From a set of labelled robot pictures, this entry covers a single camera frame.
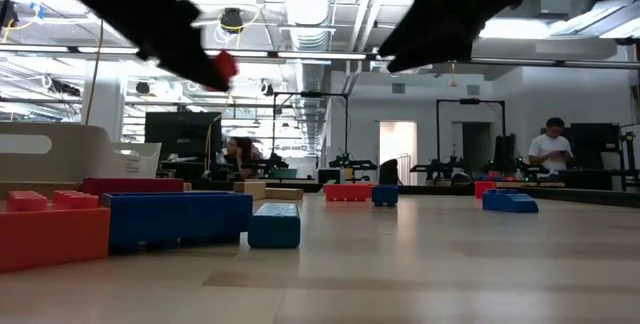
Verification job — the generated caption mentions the orange-red block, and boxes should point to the orange-red block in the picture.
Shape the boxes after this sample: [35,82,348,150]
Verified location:
[212,49,240,91]

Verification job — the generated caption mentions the red wooden block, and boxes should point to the red wooden block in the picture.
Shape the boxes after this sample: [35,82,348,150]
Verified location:
[81,177,187,196]

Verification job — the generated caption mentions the pale wooden block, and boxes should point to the pale wooden block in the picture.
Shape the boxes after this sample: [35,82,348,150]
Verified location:
[232,179,268,202]

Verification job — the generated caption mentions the small red wedge block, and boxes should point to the small red wedge block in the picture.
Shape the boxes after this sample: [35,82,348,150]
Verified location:
[473,180,497,200]

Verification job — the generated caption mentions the blue toy brick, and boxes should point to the blue toy brick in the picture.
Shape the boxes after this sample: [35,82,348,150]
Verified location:
[481,187,540,215]
[101,191,254,256]
[371,184,400,208]

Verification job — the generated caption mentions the red-orange toy brick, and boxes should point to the red-orange toy brick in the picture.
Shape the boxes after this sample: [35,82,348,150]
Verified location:
[322,182,375,203]

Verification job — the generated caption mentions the small blue brick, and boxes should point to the small blue brick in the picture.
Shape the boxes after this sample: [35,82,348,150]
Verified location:
[247,202,302,250]

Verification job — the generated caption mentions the orange toy brick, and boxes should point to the orange toy brick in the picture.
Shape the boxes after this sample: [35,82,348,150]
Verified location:
[0,189,112,274]

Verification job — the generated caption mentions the overhead beam with lights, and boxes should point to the overhead beam with lights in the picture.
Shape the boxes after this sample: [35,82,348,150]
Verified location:
[0,43,640,71]

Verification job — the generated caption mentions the person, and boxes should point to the person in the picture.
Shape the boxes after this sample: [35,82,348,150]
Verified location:
[222,136,264,181]
[527,116,575,173]

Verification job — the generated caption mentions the black background robot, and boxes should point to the black background robot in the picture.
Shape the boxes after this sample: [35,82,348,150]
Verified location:
[327,151,380,184]
[408,155,471,186]

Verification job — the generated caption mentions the black office chair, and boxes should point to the black office chair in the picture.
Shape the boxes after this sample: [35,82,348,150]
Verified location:
[378,158,400,186]

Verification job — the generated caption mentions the white plastic bin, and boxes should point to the white plastic bin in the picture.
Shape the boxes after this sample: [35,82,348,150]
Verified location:
[0,122,163,185]

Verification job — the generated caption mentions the black cabinet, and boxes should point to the black cabinet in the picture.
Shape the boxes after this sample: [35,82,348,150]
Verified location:
[538,122,622,171]

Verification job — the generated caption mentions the black overhead camera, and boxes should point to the black overhead camera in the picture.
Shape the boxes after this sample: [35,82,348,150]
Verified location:
[218,6,246,35]

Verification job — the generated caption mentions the black gantry frame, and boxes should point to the black gantry frame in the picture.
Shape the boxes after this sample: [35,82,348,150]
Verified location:
[435,98,507,165]
[271,91,350,165]

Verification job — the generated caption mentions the black aluminium table frame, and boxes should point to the black aluminium table frame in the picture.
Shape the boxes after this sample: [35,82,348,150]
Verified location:
[203,177,640,210]

